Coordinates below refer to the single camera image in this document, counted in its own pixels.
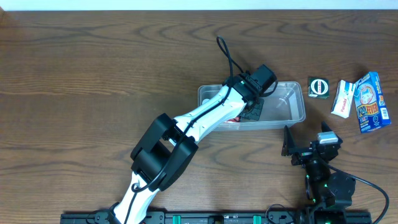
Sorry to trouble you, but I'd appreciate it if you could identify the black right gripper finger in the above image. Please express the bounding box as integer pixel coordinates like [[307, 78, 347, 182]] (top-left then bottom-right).
[[281, 126, 296, 156], [321, 121, 343, 144]]

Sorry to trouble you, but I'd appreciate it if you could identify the red Panadol box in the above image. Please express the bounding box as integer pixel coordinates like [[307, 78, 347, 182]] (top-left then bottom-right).
[[225, 116, 241, 123]]

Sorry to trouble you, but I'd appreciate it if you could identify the clear plastic container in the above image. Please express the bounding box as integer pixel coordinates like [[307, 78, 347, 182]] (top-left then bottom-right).
[[215, 82, 306, 131]]

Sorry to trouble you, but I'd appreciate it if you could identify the black bottle white cap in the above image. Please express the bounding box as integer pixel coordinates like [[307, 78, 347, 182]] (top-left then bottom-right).
[[202, 98, 210, 105]]

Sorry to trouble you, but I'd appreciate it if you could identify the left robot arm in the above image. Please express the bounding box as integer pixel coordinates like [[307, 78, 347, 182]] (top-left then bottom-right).
[[109, 65, 277, 223]]

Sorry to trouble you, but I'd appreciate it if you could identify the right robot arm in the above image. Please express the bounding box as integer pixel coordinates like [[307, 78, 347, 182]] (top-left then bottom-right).
[[281, 122, 356, 224]]

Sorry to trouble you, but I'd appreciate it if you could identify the white Panadol box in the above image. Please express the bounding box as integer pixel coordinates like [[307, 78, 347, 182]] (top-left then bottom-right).
[[331, 80, 356, 118]]

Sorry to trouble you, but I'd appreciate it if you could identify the blue Kool Fever box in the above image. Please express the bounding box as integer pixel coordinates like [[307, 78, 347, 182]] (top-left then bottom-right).
[[354, 72, 391, 133]]

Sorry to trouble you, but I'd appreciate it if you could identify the left black cable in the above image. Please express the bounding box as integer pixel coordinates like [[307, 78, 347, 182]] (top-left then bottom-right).
[[123, 35, 279, 224]]

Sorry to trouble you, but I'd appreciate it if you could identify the black cable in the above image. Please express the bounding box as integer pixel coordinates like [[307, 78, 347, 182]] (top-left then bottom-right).
[[313, 152, 391, 224], [123, 35, 279, 224]]

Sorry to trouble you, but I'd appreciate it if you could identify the right black cable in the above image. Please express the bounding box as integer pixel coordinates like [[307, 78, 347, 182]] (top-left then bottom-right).
[[313, 152, 391, 224]]

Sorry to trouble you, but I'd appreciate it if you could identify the black mounting rail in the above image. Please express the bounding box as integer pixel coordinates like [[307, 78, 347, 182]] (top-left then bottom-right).
[[60, 210, 372, 224]]

